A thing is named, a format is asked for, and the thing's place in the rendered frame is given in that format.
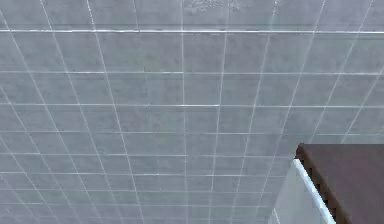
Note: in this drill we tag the white cabinet with brown top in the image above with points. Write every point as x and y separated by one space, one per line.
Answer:
353 180

